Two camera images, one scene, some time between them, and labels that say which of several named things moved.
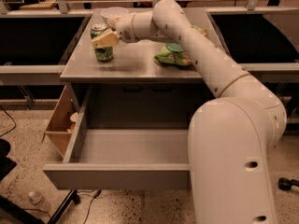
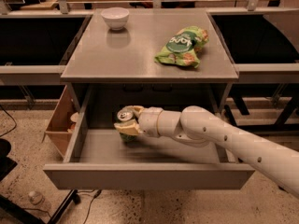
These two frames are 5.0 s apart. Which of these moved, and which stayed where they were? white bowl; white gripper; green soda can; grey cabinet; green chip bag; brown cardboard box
Moved: white gripper; green soda can
Stayed: green chip bag; white bowl; grey cabinet; brown cardboard box
